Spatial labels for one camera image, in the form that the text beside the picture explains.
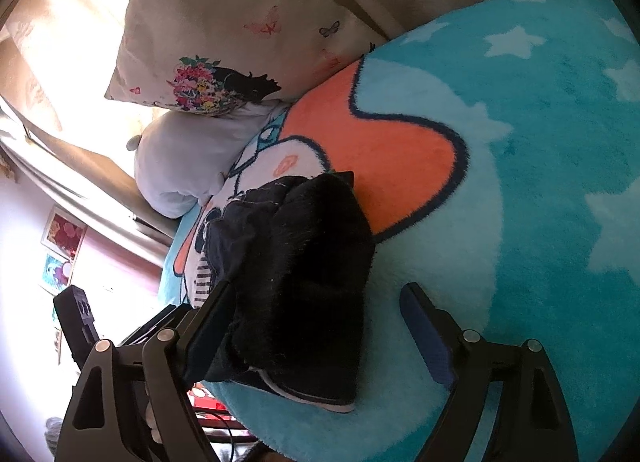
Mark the turquoise star fleece blanket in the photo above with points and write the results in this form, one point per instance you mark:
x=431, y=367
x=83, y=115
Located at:
x=496, y=155

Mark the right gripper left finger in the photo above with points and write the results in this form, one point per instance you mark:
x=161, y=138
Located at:
x=131, y=402

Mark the pink framed wall picture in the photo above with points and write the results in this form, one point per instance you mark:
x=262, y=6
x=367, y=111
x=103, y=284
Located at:
x=63, y=233

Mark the light grey plush pillow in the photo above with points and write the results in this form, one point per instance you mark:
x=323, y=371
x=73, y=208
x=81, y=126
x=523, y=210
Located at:
x=182, y=159

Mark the cream floral butterfly pillow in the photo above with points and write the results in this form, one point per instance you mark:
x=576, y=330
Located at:
x=210, y=56

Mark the blue framed wall picture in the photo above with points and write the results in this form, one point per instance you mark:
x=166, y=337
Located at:
x=56, y=274

